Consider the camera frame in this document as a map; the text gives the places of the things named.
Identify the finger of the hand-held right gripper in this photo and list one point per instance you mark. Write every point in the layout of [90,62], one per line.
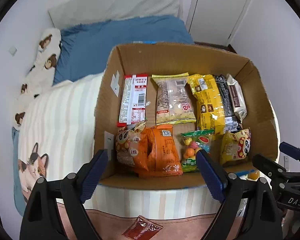
[267,165]
[291,148]

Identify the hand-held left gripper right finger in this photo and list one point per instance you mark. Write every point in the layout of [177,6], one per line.
[211,177]

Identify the white headboard cushion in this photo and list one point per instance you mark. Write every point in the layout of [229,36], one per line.
[115,3]

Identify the dark red sauce sachet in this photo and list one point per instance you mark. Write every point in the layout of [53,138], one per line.
[141,228]

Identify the blue pillow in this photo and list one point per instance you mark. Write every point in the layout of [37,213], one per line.
[102,45]

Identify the white door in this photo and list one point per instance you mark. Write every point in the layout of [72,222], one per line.
[220,10]

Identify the light blue quilt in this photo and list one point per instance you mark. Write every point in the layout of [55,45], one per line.
[17,180]

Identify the clear packet with yellow ball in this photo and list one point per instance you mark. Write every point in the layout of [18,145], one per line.
[253,175]

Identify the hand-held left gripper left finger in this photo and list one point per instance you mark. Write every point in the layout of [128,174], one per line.
[93,177]

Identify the yellow panda-print snack packet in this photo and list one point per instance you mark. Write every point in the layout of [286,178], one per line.
[235,148]

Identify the bear-print white pillow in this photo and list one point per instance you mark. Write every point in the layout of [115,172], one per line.
[40,75]

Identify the white wall switch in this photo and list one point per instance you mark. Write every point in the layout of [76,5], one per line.
[13,50]

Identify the white wall socket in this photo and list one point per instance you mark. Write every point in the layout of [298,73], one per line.
[286,161]

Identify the yellow long snack packet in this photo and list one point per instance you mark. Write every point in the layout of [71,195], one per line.
[206,102]

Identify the white packet with brown label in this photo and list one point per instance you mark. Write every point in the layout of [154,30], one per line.
[237,97]

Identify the printed cardboard box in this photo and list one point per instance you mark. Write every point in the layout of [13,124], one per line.
[177,57]

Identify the black long snack packet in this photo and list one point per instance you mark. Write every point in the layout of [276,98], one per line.
[226,102]

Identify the green colourful candy packet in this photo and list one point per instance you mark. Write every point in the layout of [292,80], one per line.
[190,153]

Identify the cat-print pink striped blanket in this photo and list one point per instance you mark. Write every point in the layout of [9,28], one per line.
[65,120]

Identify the orange owl-print snack packet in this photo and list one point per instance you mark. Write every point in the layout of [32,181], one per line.
[126,148]

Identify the red and white long packet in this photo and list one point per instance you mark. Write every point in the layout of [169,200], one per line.
[133,100]

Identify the pale yellow clear bread packet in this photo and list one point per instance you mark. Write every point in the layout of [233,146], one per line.
[173,102]

